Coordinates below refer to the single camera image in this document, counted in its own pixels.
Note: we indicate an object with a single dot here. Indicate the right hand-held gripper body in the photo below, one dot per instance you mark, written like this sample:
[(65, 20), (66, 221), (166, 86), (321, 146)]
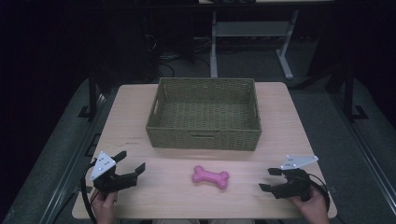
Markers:
[(294, 180)]

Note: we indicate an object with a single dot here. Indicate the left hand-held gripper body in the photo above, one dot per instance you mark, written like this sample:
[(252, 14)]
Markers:
[(107, 179)]

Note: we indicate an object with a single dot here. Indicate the pink bone-shaped dog toy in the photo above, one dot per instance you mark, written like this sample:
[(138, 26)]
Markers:
[(210, 177)]

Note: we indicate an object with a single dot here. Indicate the green woven basket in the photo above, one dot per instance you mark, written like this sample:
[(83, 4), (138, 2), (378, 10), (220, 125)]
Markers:
[(204, 115)]

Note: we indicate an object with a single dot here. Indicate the person's left hand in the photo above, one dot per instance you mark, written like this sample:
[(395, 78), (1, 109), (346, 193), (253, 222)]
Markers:
[(105, 207)]

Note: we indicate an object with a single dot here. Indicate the person's right hand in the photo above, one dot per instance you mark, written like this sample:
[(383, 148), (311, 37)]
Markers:
[(309, 207)]

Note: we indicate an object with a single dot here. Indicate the black metal stand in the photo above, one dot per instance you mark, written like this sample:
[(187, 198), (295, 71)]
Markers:
[(92, 96), (350, 96)]

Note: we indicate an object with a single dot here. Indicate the grey metal desk frame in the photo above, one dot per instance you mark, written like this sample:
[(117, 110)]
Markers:
[(252, 40)]

